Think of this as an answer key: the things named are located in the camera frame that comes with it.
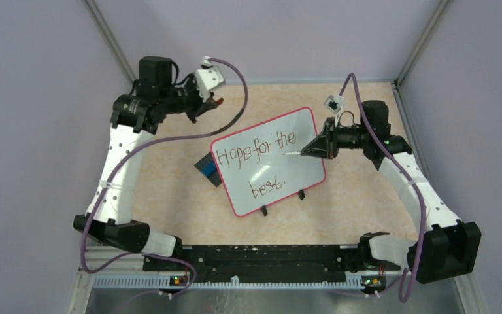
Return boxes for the white cable duct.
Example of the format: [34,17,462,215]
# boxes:
[93,275,364,290]

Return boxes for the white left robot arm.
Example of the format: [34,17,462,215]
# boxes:
[73,56,225,271]

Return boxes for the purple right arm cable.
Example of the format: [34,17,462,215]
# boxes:
[338,73,429,304]

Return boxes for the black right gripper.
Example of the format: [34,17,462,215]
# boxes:
[301,117,369,160]

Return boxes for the pink framed whiteboard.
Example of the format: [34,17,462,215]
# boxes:
[210,107,326,217]

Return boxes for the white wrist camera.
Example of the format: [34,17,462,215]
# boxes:
[194,56,226,101]
[323,95,344,115]

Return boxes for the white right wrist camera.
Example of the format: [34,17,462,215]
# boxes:
[323,95,344,115]

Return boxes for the blue lego brick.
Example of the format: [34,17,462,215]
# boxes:
[201,163,217,177]

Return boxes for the dark grey lego baseplate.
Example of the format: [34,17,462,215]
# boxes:
[194,152,222,187]

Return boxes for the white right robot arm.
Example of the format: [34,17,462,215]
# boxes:
[299,96,482,284]

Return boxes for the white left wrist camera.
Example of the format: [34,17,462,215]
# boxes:
[194,56,226,101]

